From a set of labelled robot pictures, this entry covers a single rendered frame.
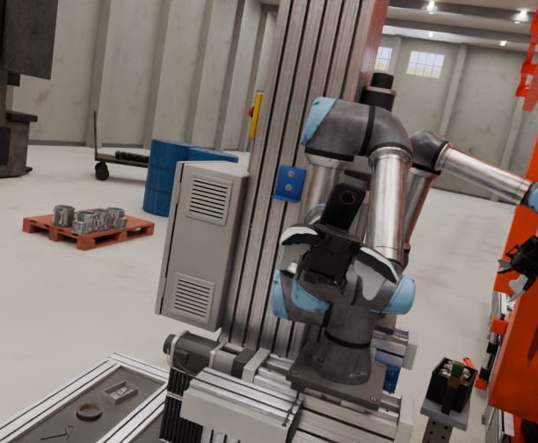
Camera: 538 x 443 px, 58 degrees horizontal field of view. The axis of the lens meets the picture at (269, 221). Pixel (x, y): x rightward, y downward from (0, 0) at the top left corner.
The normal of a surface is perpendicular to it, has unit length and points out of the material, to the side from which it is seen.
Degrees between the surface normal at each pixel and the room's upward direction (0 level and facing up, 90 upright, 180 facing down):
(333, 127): 90
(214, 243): 90
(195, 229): 90
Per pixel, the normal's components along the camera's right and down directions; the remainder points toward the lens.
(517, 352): -0.43, 0.10
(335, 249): -0.07, 0.18
